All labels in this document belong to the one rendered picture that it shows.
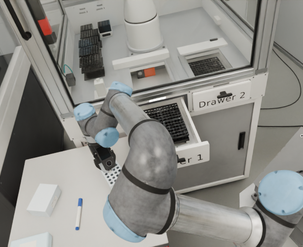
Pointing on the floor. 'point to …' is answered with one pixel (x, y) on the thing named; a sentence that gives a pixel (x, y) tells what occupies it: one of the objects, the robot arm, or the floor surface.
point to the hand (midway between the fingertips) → (110, 170)
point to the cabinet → (218, 145)
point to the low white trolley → (72, 201)
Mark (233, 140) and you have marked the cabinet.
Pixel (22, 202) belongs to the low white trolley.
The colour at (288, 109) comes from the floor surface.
